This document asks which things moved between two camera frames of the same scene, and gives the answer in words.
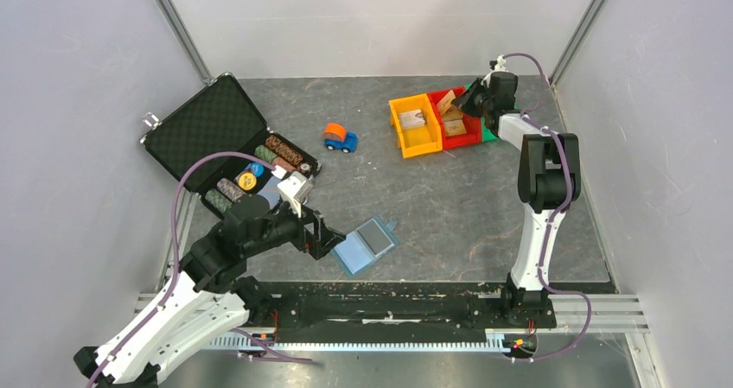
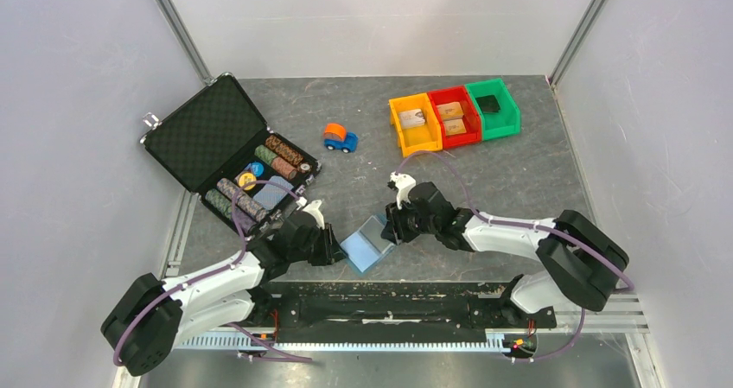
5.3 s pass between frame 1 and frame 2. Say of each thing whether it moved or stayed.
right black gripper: moved
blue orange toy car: stayed
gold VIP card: stayed
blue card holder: stayed
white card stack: stayed
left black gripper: moved
